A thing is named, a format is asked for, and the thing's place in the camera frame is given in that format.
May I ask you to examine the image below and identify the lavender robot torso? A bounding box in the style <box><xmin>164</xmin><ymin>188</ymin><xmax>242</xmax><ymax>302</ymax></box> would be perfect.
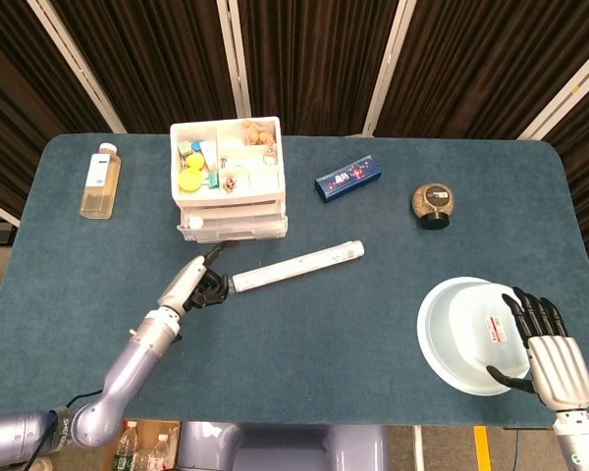
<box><xmin>176</xmin><ymin>421</ymin><xmax>390</xmax><ymax>471</ymax></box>

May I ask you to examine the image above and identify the plastic water bottle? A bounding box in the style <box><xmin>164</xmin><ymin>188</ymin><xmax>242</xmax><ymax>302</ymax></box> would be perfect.
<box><xmin>117</xmin><ymin>420</ymin><xmax>139</xmax><ymax>466</ymax></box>
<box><xmin>148</xmin><ymin>433</ymin><xmax>171</xmax><ymax>471</ymax></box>

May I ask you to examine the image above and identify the brown plush toy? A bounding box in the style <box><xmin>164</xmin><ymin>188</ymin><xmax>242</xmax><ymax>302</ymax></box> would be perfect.
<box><xmin>241</xmin><ymin>118</ymin><xmax>273</xmax><ymax>146</ymax></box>

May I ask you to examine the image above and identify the light blue plastic basin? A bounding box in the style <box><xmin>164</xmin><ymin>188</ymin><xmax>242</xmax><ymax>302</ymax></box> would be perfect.
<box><xmin>416</xmin><ymin>276</ymin><xmax>534</xmax><ymax>397</ymax></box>

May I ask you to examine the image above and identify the glass jar with black lid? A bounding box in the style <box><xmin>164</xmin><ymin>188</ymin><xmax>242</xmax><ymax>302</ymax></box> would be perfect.
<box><xmin>411</xmin><ymin>182</ymin><xmax>457</xmax><ymax>232</ymax></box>

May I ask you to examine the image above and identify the dark blue printed carton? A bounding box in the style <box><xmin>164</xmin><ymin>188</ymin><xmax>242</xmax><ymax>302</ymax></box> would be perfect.
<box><xmin>314</xmin><ymin>153</ymin><xmax>386</xmax><ymax>205</ymax></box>

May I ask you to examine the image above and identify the blue table cloth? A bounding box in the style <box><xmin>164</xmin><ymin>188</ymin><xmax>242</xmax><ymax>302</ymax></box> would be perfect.
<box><xmin>0</xmin><ymin>132</ymin><xmax>589</xmax><ymax>430</ymax></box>

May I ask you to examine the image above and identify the cardboard box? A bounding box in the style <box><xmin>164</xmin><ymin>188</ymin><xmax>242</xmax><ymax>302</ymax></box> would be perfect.
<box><xmin>101</xmin><ymin>418</ymin><xmax>183</xmax><ymax>471</ymax></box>

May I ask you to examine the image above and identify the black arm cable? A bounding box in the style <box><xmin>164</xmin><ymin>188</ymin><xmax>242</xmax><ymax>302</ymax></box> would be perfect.
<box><xmin>65</xmin><ymin>387</ymin><xmax>105</xmax><ymax>409</ymax></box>

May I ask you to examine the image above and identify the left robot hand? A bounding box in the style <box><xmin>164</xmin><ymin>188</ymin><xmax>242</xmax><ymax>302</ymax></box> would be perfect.
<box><xmin>157</xmin><ymin>239</ymin><xmax>241</xmax><ymax>316</ymax></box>

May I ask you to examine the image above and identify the clear drawer with white cap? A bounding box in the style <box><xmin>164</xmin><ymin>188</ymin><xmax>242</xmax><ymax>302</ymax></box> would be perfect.
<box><xmin>176</xmin><ymin>198</ymin><xmax>290</xmax><ymax>244</ymax></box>

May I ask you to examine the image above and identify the white plastic drawer organizer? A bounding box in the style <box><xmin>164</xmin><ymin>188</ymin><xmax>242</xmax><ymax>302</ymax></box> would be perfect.
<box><xmin>169</xmin><ymin>115</ymin><xmax>290</xmax><ymax>244</ymax></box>

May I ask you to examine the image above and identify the yellow rubber duck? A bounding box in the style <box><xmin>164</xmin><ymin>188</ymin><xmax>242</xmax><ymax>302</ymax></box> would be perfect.
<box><xmin>177</xmin><ymin>152</ymin><xmax>207</xmax><ymax>194</ymax></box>

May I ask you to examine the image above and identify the clear bottle of yellowish liquid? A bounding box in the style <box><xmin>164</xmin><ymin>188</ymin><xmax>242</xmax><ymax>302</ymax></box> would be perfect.
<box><xmin>79</xmin><ymin>141</ymin><xmax>124</xmax><ymax>221</ymax></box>

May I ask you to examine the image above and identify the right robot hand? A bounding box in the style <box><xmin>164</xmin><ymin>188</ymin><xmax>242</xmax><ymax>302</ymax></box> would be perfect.
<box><xmin>485</xmin><ymin>287</ymin><xmax>589</xmax><ymax>413</ymax></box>

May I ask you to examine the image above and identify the dark brown pleated curtain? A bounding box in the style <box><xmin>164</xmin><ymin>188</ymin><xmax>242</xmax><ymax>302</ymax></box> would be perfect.
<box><xmin>0</xmin><ymin>0</ymin><xmax>589</xmax><ymax>286</ymax></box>

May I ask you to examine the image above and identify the white frame post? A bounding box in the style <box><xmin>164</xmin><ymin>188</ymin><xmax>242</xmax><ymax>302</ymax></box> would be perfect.
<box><xmin>26</xmin><ymin>0</ymin><xmax>129</xmax><ymax>135</ymax></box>
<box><xmin>216</xmin><ymin>0</ymin><xmax>253</xmax><ymax>120</ymax></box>
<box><xmin>0</xmin><ymin>194</ymin><xmax>22</xmax><ymax>229</ymax></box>
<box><xmin>361</xmin><ymin>0</ymin><xmax>418</xmax><ymax>138</ymax></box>
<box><xmin>516</xmin><ymin>50</ymin><xmax>589</xmax><ymax>142</ymax></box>

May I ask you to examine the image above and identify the long white wrapped tube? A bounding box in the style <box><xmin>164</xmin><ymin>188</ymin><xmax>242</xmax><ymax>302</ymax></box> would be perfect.
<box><xmin>230</xmin><ymin>238</ymin><xmax>366</xmax><ymax>294</ymax></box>

